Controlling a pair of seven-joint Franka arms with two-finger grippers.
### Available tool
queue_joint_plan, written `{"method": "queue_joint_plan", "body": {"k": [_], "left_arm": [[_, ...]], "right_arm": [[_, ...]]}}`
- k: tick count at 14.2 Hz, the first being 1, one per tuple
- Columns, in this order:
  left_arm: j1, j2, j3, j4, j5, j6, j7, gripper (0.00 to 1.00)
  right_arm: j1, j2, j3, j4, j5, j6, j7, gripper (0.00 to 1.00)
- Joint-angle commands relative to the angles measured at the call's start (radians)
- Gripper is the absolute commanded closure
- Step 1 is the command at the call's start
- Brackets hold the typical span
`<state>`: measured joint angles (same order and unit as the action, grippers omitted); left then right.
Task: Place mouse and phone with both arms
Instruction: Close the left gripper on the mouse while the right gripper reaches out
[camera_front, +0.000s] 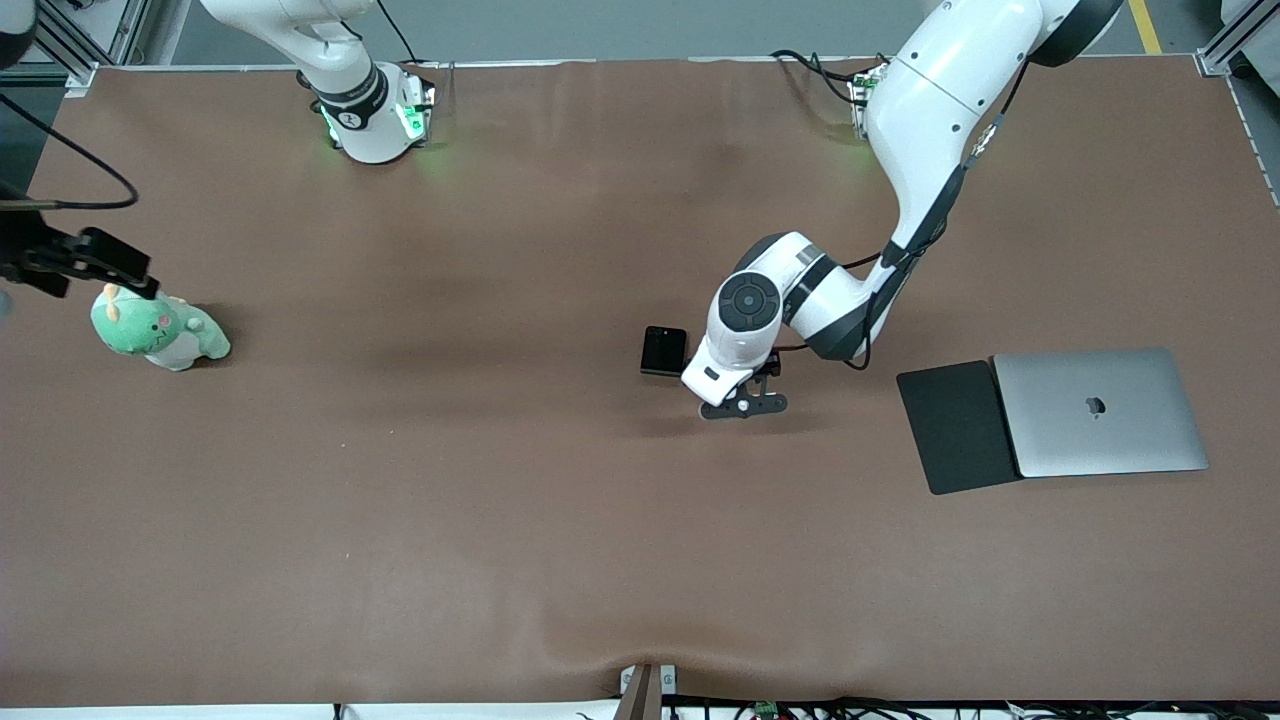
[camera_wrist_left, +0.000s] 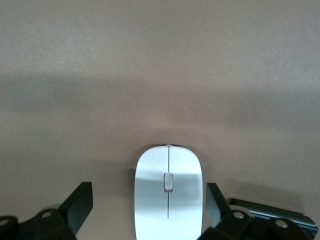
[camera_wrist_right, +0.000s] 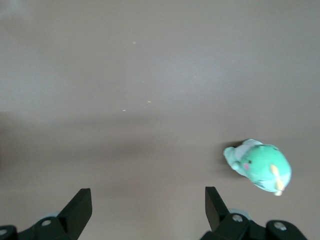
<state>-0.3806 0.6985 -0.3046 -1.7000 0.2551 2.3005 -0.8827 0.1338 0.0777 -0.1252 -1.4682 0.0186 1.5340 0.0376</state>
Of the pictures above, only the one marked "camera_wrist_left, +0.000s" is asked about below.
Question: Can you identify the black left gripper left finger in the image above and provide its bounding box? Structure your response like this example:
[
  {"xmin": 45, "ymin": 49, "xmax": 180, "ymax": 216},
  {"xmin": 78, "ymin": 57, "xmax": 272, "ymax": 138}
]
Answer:
[{"xmin": 0, "ymin": 181, "xmax": 94, "ymax": 240}]

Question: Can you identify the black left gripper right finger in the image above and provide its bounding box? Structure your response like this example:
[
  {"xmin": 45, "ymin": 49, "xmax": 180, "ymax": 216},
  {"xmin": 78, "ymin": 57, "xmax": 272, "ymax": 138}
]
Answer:
[{"xmin": 199, "ymin": 182, "xmax": 312, "ymax": 240}]

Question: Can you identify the white computer mouse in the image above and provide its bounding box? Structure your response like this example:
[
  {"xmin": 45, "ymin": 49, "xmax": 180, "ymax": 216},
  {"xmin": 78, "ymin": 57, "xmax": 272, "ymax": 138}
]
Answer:
[{"xmin": 133, "ymin": 144, "xmax": 204, "ymax": 240}]

